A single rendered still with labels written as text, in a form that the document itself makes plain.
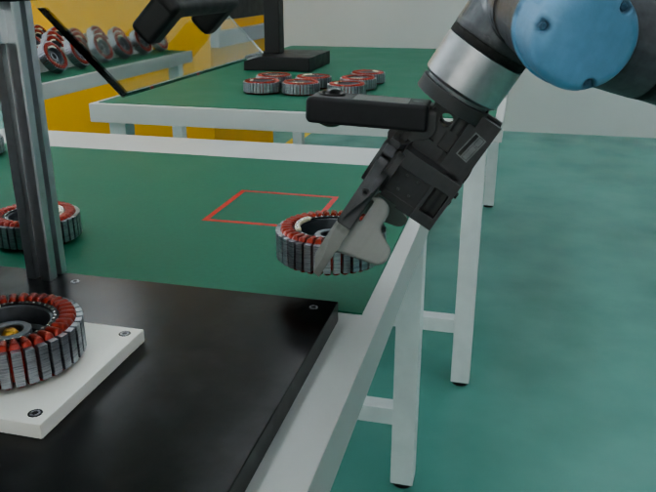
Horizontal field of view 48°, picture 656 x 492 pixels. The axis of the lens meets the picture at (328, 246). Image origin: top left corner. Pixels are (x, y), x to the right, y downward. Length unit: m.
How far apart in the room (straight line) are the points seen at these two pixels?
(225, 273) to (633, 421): 1.43
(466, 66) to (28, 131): 0.42
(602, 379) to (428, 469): 0.68
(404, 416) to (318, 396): 1.00
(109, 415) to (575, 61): 0.41
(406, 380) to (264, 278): 0.78
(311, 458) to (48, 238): 0.40
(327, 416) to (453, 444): 1.29
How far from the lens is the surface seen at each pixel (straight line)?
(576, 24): 0.53
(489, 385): 2.12
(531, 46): 0.54
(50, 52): 2.83
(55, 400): 0.58
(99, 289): 0.78
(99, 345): 0.64
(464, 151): 0.68
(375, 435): 1.88
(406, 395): 1.58
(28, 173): 0.79
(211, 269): 0.86
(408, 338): 1.51
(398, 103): 0.67
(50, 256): 0.81
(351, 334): 0.71
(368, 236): 0.67
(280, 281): 0.82
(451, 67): 0.65
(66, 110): 4.48
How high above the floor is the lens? 1.07
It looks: 20 degrees down
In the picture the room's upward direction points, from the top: straight up
